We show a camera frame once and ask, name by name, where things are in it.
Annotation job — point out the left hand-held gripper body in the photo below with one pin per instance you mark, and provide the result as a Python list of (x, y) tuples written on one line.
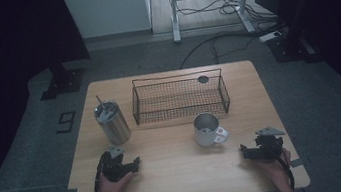
[(114, 168)]

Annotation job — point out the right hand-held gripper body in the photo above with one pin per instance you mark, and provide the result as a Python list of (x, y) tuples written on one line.
[(268, 148)]

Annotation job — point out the steel tumbler with straw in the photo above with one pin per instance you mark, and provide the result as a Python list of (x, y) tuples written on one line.
[(113, 122)]

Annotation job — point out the person's left hand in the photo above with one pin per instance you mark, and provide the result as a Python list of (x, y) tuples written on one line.
[(112, 188)]

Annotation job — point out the person's right hand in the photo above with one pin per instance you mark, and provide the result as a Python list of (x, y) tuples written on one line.
[(275, 170)]

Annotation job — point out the black round table grommet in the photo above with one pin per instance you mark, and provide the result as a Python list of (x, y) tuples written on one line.
[(203, 79)]

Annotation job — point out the black stand base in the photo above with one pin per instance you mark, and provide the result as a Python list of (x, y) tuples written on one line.
[(290, 50), (64, 82)]

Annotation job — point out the white power strip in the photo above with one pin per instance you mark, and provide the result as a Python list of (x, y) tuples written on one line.
[(269, 36)]

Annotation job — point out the black curtain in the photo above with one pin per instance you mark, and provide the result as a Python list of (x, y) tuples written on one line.
[(332, 19), (0, 49)]

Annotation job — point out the white cabinet panel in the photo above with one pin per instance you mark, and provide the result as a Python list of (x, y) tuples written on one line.
[(109, 7)]

